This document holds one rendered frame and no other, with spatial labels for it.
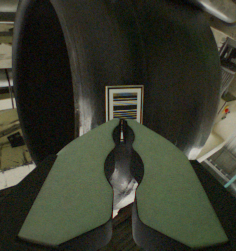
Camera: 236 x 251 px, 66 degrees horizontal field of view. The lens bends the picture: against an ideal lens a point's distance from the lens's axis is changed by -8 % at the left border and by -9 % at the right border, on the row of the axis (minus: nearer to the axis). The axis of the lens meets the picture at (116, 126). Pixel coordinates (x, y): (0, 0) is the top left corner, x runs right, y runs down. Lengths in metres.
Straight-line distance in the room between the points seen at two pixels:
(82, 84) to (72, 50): 0.05
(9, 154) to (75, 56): 0.73
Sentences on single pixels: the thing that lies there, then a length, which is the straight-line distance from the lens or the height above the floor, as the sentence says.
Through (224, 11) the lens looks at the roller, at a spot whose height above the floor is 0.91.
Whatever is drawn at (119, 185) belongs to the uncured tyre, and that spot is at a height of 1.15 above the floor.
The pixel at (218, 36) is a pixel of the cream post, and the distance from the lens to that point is 0.63.
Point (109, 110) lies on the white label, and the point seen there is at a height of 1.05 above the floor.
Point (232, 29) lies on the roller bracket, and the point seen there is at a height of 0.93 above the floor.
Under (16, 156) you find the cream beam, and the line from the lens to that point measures 0.91.
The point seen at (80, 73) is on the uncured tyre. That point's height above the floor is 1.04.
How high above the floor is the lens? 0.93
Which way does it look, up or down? 37 degrees up
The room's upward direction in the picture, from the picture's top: 159 degrees counter-clockwise
